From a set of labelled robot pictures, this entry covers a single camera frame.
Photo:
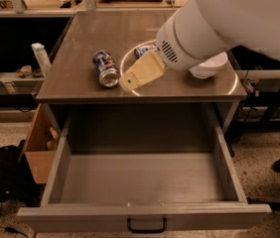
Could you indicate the black drawer handle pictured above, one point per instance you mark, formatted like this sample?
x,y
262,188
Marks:
x,y
147,226

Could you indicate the brown cardboard box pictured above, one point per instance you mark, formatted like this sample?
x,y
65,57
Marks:
x,y
41,143

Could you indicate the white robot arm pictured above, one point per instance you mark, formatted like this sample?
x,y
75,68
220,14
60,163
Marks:
x,y
254,24

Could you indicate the blue pepsi can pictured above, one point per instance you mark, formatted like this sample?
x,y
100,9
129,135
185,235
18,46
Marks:
x,y
108,72

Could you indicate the white plastic bottle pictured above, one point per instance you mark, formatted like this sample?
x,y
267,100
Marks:
x,y
41,57

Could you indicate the black backpack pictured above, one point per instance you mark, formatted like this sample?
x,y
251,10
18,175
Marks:
x,y
16,179

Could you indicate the blue slim energy drink can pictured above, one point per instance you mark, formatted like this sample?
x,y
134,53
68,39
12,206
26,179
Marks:
x,y
141,50

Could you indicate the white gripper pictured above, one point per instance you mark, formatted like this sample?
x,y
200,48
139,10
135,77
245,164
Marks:
x,y
172,49

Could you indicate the grey metal cabinet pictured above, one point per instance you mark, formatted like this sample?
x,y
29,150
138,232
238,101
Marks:
x,y
97,50

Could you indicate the grey open top drawer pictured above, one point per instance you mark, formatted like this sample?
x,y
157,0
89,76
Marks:
x,y
144,161

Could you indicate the white ceramic bowl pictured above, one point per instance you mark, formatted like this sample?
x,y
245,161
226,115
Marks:
x,y
209,67

